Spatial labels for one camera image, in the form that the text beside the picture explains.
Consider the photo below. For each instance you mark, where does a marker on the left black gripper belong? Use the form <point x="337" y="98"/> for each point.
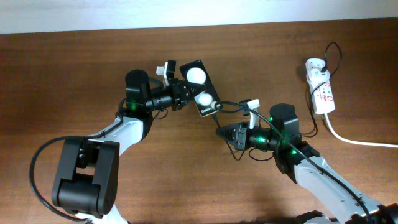
<point x="180" y="94"/>

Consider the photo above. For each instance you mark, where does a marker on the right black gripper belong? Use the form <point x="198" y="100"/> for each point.
<point x="242" y="136"/>

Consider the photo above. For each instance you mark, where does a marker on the black smartphone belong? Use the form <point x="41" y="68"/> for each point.
<point x="204" y="92"/>

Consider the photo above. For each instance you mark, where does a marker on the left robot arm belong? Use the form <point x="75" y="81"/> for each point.
<point x="86" y="181"/>

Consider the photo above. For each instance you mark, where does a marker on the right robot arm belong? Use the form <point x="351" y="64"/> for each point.
<point x="303" y="164"/>

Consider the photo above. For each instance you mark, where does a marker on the white USB charger adapter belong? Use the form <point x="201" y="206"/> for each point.
<point x="315" y="76"/>

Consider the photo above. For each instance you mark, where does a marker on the white power strip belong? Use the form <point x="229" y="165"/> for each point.
<point x="322" y="96"/>

